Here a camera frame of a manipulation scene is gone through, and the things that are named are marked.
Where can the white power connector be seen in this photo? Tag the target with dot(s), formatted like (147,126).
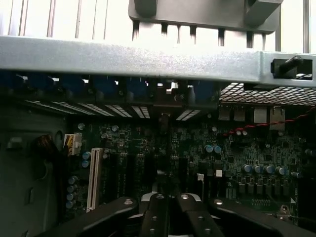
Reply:
(72,144)

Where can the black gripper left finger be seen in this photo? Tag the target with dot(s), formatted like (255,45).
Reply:
(155,219)

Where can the green motherboard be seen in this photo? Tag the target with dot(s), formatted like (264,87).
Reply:
(247,153)

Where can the grey power supply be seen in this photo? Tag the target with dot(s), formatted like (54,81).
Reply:
(24,185)

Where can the open grey PC case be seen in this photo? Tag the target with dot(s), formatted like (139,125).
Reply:
(123,56)

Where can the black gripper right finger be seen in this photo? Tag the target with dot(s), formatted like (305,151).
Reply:
(192,222)

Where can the grey parts rack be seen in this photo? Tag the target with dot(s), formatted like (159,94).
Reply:
(197,17)

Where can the white expansion slot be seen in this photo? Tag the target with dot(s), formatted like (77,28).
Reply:
(94,177)

